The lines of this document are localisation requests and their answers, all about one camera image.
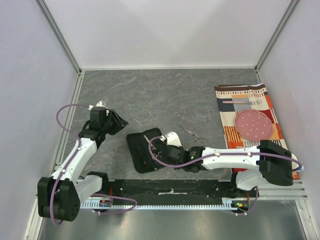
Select silver hair scissors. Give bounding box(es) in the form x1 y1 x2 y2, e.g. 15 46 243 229
150 143 163 160

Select black zippered tool case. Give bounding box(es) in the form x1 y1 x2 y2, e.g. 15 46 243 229
126 128 167 174

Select silver thinning scissors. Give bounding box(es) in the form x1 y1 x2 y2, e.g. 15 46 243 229
180 124 207 145

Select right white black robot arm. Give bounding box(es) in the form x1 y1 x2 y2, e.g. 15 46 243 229
157 140 293 197

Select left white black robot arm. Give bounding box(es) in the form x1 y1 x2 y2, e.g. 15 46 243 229
37 105 128 225

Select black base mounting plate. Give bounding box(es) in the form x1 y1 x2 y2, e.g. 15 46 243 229
99 179 258 204

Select colourful patterned placemat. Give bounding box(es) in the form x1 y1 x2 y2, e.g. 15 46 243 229
214 83 300 181

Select pink dotted plate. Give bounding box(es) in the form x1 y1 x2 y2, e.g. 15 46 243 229
234 109 273 142

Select light blue mug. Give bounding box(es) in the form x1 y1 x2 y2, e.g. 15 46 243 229
297 165 304 173

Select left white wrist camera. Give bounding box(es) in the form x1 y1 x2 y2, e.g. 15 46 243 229
88 100 109 115

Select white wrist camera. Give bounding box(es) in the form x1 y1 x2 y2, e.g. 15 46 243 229
160 131 182 147
88 100 109 115

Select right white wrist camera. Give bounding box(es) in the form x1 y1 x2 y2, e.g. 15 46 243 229
160 131 182 147

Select white slotted cable duct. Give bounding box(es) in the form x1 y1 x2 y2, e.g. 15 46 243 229
80 197 250 211

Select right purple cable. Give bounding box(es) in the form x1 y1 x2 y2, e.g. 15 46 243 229
148 136 302 216

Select purple cable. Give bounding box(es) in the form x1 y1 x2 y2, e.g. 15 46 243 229
51 104 138 225
148 136 302 216

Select pink handled fork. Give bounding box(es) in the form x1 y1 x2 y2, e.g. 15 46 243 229
222 100 262 106

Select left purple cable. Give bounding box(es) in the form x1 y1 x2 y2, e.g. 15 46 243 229
51 104 138 225

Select aluminium frame rail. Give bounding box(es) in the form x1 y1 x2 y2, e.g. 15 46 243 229
35 0 82 75

